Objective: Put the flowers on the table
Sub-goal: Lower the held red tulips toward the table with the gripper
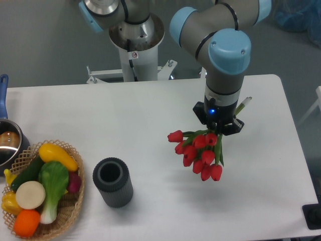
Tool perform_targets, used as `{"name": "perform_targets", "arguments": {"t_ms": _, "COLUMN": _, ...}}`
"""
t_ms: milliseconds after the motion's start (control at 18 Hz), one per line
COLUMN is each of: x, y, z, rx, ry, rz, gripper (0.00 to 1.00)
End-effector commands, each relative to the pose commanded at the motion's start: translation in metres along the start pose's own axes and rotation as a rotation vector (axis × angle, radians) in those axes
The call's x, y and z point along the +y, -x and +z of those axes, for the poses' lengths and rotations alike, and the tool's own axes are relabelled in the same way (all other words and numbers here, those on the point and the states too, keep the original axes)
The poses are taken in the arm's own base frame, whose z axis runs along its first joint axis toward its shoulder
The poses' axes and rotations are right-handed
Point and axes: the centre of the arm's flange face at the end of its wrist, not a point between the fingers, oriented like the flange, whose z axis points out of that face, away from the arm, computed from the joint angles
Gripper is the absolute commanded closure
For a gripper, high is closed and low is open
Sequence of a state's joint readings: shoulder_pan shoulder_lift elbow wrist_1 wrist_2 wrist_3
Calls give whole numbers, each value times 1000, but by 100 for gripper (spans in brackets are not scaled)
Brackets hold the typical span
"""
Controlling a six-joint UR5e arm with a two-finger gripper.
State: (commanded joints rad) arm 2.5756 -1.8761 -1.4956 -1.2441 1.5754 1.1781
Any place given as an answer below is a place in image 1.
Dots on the white frame at right edge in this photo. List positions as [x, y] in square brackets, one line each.
[314, 106]

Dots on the green cucumber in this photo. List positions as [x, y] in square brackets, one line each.
[30, 173]

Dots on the yellow banana tip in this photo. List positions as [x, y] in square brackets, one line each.
[9, 176]

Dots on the blue handled steel pot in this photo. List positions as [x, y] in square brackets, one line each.
[13, 141]

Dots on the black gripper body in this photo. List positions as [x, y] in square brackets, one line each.
[209, 110]

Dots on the green bok choy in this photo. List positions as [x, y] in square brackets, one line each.
[54, 177]

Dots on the blue plastic bag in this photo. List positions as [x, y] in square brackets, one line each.
[299, 16]

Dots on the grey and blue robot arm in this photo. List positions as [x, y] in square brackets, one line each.
[214, 37]

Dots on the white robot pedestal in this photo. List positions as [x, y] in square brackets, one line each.
[138, 52]

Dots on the yellow squash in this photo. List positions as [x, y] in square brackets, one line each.
[49, 152]

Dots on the woven wicker basket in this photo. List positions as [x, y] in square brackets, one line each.
[69, 205]

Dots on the dark grey ribbed vase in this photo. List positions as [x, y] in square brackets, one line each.
[112, 178]

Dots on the black device at table edge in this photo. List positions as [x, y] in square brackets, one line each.
[312, 215]

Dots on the yellow bell pepper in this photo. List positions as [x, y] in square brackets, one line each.
[9, 203]

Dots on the orange fruit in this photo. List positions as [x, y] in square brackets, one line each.
[26, 223]

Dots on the red radish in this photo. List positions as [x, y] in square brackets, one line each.
[75, 182]

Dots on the red tulip bouquet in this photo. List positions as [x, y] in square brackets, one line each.
[203, 149]

